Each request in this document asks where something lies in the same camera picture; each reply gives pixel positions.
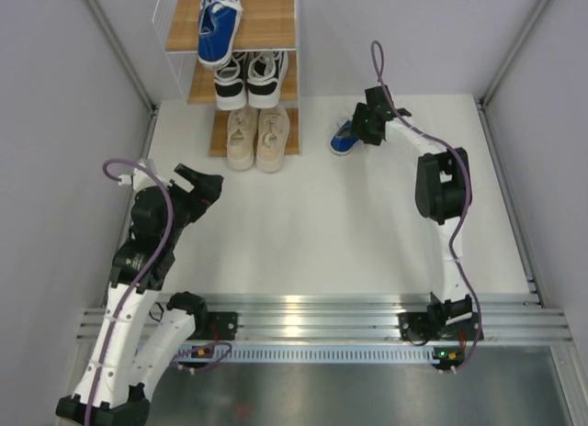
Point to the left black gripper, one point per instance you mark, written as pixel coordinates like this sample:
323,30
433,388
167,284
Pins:
206,191

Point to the beige lace sneaker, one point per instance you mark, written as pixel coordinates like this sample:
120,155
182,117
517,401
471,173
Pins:
241,130
273,131

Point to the wooden three-tier shoe shelf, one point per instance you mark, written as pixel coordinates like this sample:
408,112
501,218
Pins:
266,25

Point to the black white sneaker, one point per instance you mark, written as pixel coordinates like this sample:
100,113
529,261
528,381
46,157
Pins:
265,76
229,82

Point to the aluminium mounting rail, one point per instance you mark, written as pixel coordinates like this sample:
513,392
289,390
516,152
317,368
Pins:
507,320

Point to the blue canvas sneaker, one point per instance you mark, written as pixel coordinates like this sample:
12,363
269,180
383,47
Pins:
344,139
218,23

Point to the left aluminium frame post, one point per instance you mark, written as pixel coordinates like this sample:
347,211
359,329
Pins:
104,25

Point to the right aluminium frame post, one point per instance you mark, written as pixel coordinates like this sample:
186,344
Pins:
523,36

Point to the slotted grey cable duct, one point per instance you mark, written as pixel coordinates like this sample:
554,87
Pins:
309,354

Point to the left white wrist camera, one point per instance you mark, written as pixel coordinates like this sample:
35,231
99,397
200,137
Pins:
143,174

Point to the aluminium frame post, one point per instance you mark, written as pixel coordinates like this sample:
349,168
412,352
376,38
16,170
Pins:
104,25
523,36

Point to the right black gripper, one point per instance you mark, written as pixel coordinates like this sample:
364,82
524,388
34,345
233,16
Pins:
358,116

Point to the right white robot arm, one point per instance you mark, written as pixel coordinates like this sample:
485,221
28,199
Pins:
442,195

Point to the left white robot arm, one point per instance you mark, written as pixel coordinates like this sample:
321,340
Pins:
122,372

